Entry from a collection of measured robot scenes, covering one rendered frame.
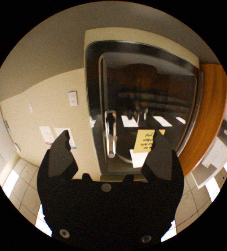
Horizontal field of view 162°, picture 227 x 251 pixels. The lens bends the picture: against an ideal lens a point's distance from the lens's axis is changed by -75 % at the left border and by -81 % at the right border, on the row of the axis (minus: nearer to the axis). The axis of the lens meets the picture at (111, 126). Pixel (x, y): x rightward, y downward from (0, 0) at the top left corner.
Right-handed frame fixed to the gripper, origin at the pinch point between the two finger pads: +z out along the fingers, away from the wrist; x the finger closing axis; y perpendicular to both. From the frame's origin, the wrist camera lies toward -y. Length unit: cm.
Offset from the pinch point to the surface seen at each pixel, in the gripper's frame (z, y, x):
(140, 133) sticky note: 4.3, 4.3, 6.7
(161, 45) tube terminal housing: 5.5, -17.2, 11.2
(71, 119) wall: 49, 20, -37
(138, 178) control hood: 3.4, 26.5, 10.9
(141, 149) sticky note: 4.3, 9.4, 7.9
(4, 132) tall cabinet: 36, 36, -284
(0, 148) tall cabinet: -3, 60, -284
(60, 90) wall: 49, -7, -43
